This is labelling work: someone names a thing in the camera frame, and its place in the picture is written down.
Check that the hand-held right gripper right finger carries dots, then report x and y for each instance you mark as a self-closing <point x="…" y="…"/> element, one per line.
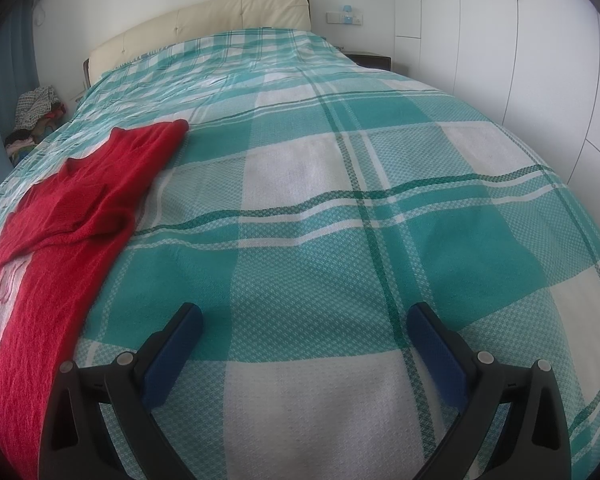
<point x="437" y="355"/>

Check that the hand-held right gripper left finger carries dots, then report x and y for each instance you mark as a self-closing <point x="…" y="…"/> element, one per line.
<point x="172" y="355"/>

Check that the red knit sweater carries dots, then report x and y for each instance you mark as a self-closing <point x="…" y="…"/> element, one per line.
<point x="55" y="220"/>

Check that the pile of clothes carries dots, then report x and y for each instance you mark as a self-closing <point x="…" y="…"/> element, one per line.
<point x="32" y="110"/>

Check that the teal plaid blanket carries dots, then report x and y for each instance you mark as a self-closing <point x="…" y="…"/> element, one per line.
<point x="330" y="210"/>

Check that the teal curtain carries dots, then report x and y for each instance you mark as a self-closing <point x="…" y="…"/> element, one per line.
<point x="5" y="110"/>

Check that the dark wooden nightstand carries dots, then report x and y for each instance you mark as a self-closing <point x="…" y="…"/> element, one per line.
<point x="375" y="61"/>

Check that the white wardrobe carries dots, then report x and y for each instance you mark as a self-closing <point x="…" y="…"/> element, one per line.
<point x="505" y="35"/>

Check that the cream padded headboard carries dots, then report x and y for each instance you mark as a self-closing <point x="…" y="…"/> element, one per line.
<point x="205" y="15"/>

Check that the white wall switch panel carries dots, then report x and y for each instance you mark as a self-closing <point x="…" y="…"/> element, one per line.
<point x="336" y="17"/>

